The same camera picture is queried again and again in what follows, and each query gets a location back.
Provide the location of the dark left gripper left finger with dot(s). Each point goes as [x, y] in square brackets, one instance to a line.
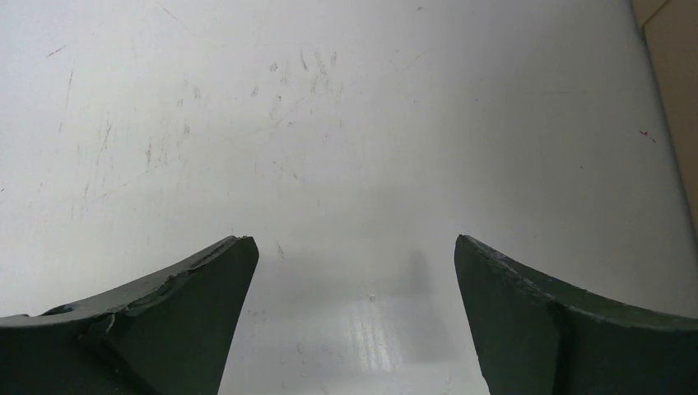
[169, 332]

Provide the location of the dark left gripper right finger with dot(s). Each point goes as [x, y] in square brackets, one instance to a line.
[535, 334]

